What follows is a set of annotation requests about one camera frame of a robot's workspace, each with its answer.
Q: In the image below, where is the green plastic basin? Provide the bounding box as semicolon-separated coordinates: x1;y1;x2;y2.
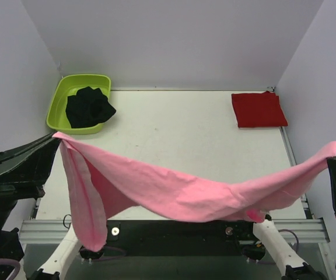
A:
46;73;111;135

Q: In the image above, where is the pink t shirt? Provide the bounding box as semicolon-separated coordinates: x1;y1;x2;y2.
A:
54;132;336;251

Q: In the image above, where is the red t shirt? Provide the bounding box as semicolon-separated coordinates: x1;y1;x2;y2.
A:
232;91;288;128

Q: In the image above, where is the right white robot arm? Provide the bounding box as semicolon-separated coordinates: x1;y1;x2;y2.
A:
253;156;336;279

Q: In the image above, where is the black t shirt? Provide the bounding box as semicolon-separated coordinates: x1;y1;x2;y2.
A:
65;86;117;128

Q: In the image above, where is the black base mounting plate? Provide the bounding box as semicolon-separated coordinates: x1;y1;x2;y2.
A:
77;219;277;257

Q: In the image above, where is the aluminium extrusion rail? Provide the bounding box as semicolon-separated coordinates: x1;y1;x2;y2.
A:
16;201;331;245

